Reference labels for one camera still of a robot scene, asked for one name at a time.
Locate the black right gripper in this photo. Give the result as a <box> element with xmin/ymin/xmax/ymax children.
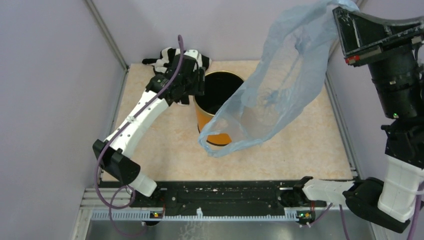
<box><xmin>328</xmin><ymin>5</ymin><xmax>424</xmax><ymax>118</ymax></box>

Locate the orange trash bin gold rim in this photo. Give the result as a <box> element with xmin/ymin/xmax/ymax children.
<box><xmin>193</xmin><ymin>70</ymin><xmax>245</xmax><ymax>132</ymax></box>

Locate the translucent blue plastic bag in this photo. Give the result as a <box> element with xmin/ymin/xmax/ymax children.
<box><xmin>198</xmin><ymin>0</ymin><xmax>359</xmax><ymax>158</ymax></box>

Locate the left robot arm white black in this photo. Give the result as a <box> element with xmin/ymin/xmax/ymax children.
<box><xmin>92</xmin><ymin>49</ymin><xmax>206</xmax><ymax>207</ymax></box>

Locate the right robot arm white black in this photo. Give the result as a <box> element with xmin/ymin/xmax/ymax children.
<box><xmin>280</xmin><ymin>7</ymin><xmax>424</xmax><ymax>233</ymax></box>

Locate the black white striped cloth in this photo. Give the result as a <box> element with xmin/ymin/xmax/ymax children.
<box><xmin>141</xmin><ymin>47</ymin><xmax>212</xmax><ymax>75</ymax></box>

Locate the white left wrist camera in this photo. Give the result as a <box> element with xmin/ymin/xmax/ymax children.
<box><xmin>184</xmin><ymin>49</ymin><xmax>203</xmax><ymax>67</ymax></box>

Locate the aluminium corner post right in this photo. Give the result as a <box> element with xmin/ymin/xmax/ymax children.
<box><xmin>326</xmin><ymin>0</ymin><xmax>368</xmax><ymax>64</ymax></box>

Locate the aluminium corner post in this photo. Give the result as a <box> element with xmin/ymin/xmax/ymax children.
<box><xmin>83</xmin><ymin>0</ymin><xmax>129</xmax><ymax>72</ymax></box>
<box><xmin>326</xmin><ymin>0</ymin><xmax>368</xmax><ymax>64</ymax></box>

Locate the aluminium corner post left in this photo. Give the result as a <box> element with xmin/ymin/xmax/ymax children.
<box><xmin>83</xmin><ymin>0</ymin><xmax>129</xmax><ymax>72</ymax></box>

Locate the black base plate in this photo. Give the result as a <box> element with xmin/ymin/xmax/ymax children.
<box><xmin>130</xmin><ymin>179</ymin><xmax>330</xmax><ymax>218</ymax></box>

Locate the aluminium frame rail front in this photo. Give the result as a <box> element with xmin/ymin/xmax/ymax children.
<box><xmin>71</xmin><ymin>187</ymin><xmax>387</xmax><ymax>240</ymax></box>

